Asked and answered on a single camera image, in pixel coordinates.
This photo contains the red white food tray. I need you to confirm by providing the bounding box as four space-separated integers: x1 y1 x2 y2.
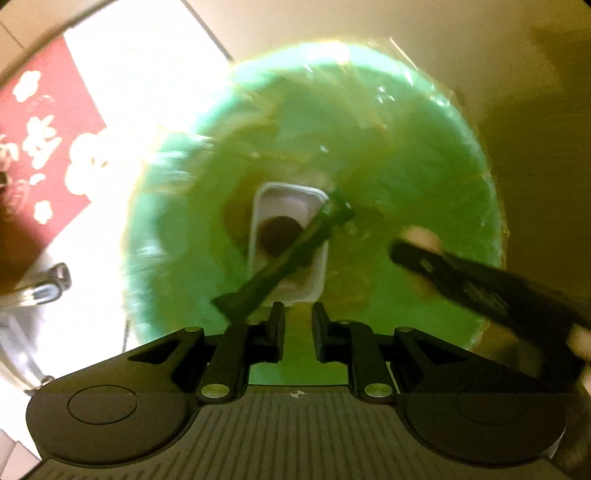
247 182 329 306

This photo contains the long green wrapper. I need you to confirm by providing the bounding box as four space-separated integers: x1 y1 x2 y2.
211 190 355 323

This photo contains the green lined trash bin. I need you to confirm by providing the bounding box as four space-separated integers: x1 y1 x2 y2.
124 38 507 386

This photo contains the potato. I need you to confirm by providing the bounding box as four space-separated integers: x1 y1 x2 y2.
400 226 444 255

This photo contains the red printed carton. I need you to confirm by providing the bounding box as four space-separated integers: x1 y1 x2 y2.
1 37 105 290

